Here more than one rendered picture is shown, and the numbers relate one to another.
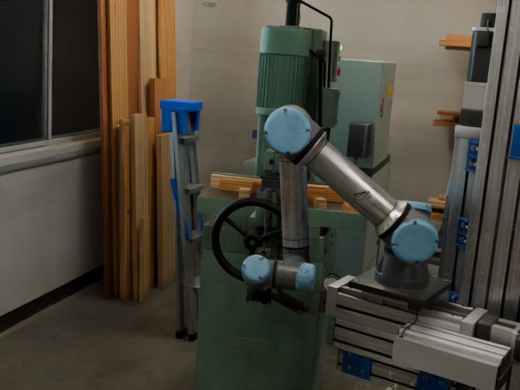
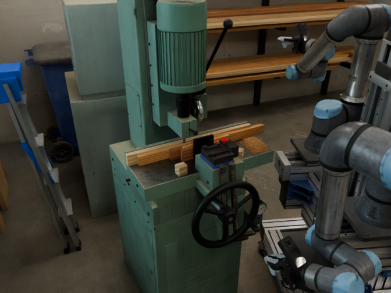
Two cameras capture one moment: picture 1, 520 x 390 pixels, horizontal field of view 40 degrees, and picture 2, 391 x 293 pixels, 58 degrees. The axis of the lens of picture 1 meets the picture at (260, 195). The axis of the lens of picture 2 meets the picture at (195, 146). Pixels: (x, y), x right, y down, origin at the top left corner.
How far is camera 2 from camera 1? 1.72 m
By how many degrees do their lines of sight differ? 40
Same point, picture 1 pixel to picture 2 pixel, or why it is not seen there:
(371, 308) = (367, 244)
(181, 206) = (40, 162)
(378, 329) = not seen: hidden behind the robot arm
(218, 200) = (163, 184)
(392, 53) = not seen: outside the picture
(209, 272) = (162, 240)
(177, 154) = (22, 121)
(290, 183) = (343, 192)
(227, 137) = not seen: outside the picture
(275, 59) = (188, 37)
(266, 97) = (183, 77)
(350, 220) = (264, 157)
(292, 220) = (340, 219)
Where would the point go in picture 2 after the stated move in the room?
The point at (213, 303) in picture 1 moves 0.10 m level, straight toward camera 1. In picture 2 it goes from (169, 258) to (184, 272)
